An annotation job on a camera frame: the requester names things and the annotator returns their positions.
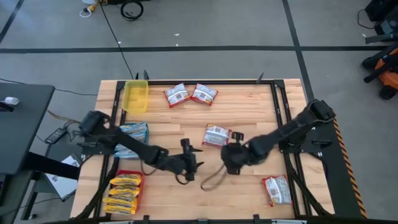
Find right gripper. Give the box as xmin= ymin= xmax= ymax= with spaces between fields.
xmin=221 ymin=131 xmax=249 ymax=175

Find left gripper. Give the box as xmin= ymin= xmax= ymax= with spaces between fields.
xmin=164 ymin=139 xmax=205 ymax=182

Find red Maruchan noodle pack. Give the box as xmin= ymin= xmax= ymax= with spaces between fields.
xmin=190 ymin=83 xmax=219 ymax=106
xmin=201 ymin=123 xmax=233 ymax=148
xmin=163 ymin=83 xmax=191 ymax=109
xmin=262 ymin=175 xmax=294 ymax=208

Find blue snack packets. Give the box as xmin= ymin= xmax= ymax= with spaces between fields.
xmin=113 ymin=121 xmax=150 ymax=161

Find blue Maruchan noodle pack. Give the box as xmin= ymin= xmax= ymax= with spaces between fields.
xmin=114 ymin=151 xmax=141 ymax=160
xmin=119 ymin=121 xmax=149 ymax=133
xmin=114 ymin=144 xmax=137 ymax=154
xmin=124 ymin=130 xmax=149 ymax=144

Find red plastic bin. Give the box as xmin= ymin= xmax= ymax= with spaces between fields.
xmin=104 ymin=169 xmax=146 ymax=216

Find yellow Maruchan noodle pack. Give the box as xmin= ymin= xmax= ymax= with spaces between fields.
xmin=109 ymin=173 xmax=143 ymax=187
xmin=103 ymin=204 xmax=137 ymax=215
xmin=108 ymin=185 xmax=141 ymax=197
xmin=102 ymin=195 xmax=139 ymax=208

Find yellow plastic bin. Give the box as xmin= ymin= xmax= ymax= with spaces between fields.
xmin=121 ymin=79 xmax=150 ymax=114

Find black platform with hazard stripe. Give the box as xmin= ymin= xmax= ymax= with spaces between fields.
xmin=276 ymin=107 xmax=368 ymax=219

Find black power adapter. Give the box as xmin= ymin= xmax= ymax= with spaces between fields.
xmin=44 ymin=127 xmax=68 ymax=145

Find orange and black machine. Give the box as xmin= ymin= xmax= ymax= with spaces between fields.
xmin=361 ymin=43 xmax=398 ymax=101

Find black side desk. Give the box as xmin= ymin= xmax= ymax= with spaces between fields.
xmin=0 ymin=83 xmax=56 ymax=175

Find black object on desk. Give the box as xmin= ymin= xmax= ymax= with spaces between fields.
xmin=0 ymin=101 xmax=15 ymax=113

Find black equipment stack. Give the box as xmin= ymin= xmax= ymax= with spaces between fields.
xmin=356 ymin=0 xmax=398 ymax=44

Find right gripper cable loop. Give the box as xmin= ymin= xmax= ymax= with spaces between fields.
xmin=200 ymin=164 xmax=228 ymax=192

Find black aluminium table frame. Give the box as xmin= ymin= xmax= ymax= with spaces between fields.
xmin=74 ymin=70 xmax=333 ymax=224

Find thin black floor cable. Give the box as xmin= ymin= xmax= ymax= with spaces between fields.
xmin=0 ymin=77 xmax=99 ymax=96

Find tan braided cable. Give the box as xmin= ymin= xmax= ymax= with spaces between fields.
xmin=46 ymin=109 xmax=82 ymax=124

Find long black floor cable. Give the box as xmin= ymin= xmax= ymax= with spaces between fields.
xmin=98 ymin=0 xmax=136 ymax=80

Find black desk leg frame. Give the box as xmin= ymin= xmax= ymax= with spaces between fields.
xmin=0 ymin=151 xmax=82 ymax=224

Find coiled black cable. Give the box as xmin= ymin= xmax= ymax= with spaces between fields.
xmin=120 ymin=0 xmax=145 ymax=22

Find white and yellow extension cord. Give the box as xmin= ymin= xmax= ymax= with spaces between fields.
xmin=78 ymin=0 xmax=108 ymax=19

